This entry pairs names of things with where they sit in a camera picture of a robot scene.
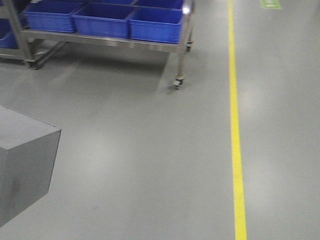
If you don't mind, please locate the gray hollow square base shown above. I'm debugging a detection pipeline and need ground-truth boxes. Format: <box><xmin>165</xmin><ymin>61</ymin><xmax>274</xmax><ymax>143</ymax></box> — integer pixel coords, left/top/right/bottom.
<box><xmin>0</xmin><ymin>106</ymin><xmax>62</xmax><ymax>226</ymax></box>

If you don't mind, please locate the blue cart bin right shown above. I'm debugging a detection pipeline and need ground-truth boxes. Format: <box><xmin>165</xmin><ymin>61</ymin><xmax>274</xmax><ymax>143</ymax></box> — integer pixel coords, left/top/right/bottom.
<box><xmin>129</xmin><ymin>7</ymin><xmax>183</xmax><ymax>44</ymax></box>

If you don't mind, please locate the blue cart bin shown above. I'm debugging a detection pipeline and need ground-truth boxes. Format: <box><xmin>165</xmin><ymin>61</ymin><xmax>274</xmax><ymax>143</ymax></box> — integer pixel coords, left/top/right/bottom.
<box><xmin>23</xmin><ymin>0</ymin><xmax>84</xmax><ymax>33</ymax></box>
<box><xmin>72</xmin><ymin>2</ymin><xmax>136</xmax><ymax>39</ymax></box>
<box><xmin>129</xmin><ymin>7</ymin><xmax>183</xmax><ymax>44</ymax></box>

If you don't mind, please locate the blue cart bin middle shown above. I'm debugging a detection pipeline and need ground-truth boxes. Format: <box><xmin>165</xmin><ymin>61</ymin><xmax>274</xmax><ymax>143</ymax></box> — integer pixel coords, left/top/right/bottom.
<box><xmin>72</xmin><ymin>2</ymin><xmax>136</xmax><ymax>39</ymax></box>

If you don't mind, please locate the blue cart bin left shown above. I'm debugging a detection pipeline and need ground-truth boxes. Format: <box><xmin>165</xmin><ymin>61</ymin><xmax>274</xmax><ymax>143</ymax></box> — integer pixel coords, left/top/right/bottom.
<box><xmin>23</xmin><ymin>0</ymin><xmax>84</xmax><ymax>33</ymax></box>

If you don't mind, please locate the steel wheeled cart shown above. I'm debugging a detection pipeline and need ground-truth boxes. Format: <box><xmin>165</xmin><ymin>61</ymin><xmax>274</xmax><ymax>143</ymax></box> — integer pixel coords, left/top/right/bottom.
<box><xmin>0</xmin><ymin>0</ymin><xmax>195</xmax><ymax>89</ymax></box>

